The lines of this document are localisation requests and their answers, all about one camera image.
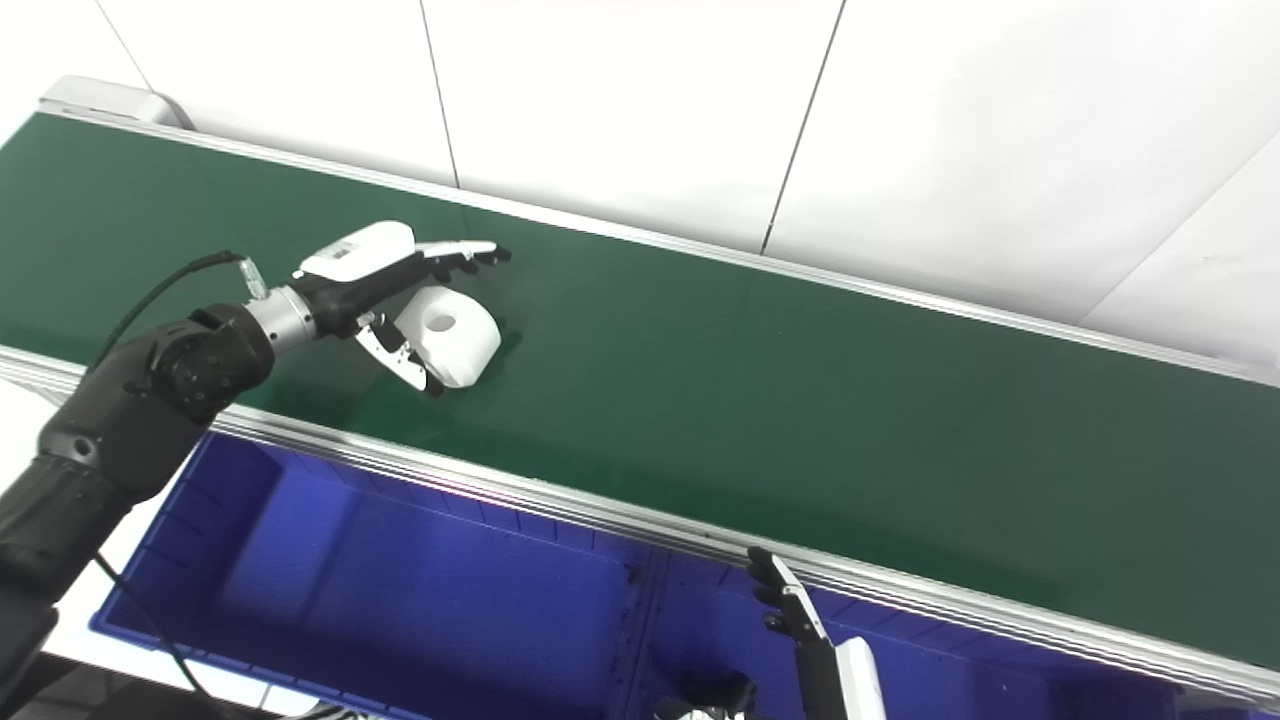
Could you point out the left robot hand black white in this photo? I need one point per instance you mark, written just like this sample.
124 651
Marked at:
355 275

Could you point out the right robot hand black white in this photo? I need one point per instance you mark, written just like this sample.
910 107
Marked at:
845 685

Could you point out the white cylindrical plastic part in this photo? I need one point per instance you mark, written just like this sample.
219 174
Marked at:
460 345

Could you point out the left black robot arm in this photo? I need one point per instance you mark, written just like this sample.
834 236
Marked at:
120 420

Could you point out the blue plastic bin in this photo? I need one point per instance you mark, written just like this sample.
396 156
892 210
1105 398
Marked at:
400 590
990 690

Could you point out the green conveyor belt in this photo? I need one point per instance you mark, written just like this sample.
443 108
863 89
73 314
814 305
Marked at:
600 515
750 400

